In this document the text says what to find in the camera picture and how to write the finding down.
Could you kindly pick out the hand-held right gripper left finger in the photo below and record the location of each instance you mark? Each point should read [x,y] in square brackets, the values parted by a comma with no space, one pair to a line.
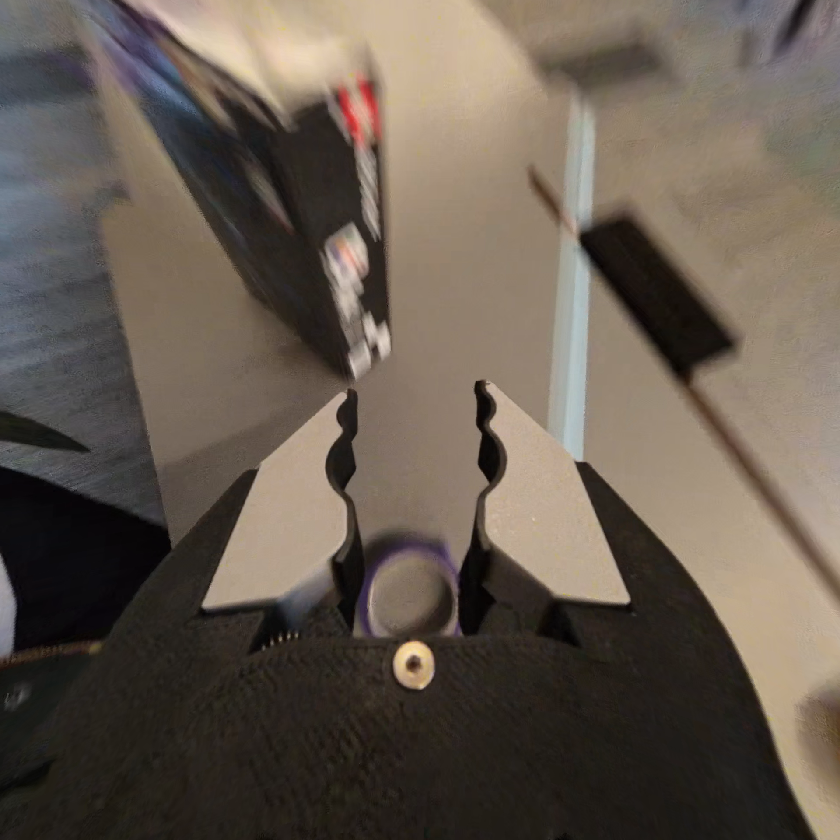
[282,525]

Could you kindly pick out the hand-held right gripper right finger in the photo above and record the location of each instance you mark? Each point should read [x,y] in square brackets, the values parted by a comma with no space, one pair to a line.
[551,525]

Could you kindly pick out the purple tape roll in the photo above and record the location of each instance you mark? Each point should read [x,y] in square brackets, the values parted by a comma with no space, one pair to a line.
[367,584]

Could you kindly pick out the black tractor-print toy box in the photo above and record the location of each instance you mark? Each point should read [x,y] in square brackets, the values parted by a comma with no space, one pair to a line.
[302,229]

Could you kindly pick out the person's dark jacket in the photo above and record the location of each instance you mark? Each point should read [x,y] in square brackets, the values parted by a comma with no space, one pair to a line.
[79,558]

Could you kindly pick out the person's white shirt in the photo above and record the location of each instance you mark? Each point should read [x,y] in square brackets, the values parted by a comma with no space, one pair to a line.
[6,610]

